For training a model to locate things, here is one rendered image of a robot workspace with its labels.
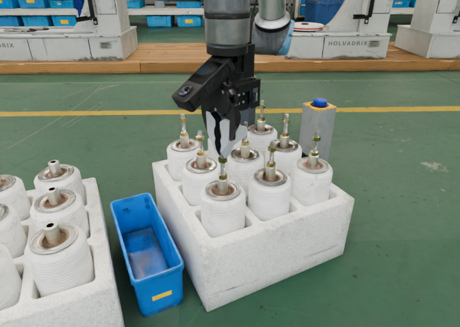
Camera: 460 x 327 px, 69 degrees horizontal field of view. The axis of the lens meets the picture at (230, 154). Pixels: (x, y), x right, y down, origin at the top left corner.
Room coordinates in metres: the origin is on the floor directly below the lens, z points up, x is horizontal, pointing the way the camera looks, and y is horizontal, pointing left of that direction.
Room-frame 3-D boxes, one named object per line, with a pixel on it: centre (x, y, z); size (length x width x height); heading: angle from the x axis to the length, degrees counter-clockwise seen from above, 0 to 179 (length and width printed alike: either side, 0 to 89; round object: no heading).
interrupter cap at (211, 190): (0.58, 0.02, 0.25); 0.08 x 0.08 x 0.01
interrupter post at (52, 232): (0.43, 0.30, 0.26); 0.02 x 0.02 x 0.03
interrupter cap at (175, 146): (0.79, 0.12, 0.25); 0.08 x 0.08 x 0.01
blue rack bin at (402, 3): (5.61, -2.47, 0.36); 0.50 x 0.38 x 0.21; 3
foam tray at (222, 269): (0.74, -0.04, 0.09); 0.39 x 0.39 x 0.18; 26
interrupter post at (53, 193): (0.54, 0.35, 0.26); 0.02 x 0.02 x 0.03
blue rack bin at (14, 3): (5.41, 3.29, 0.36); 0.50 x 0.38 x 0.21; 2
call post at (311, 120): (0.93, -0.26, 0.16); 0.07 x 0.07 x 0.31; 26
